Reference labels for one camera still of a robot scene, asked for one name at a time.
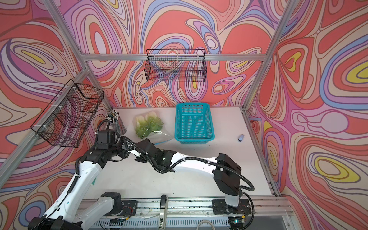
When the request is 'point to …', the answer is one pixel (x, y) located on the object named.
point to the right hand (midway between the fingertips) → (139, 147)
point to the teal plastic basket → (193, 123)
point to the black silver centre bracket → (164, 211)
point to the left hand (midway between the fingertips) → (139, 142)
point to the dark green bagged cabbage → (146, 125)
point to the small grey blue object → (241, 138)
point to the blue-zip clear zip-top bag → (162, 136)
